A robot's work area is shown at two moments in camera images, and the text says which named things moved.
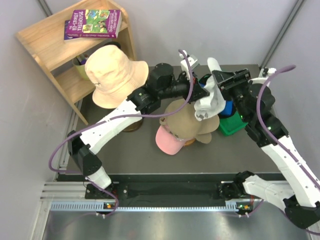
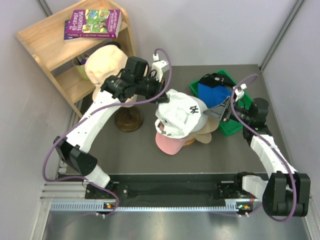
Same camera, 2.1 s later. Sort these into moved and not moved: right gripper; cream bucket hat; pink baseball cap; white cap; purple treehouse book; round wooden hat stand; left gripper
Moved: white cap; left gripper; right gripper
Not moved: cream bucket hat; pink baseball cap; purple treehouse book; round wooden hat stand
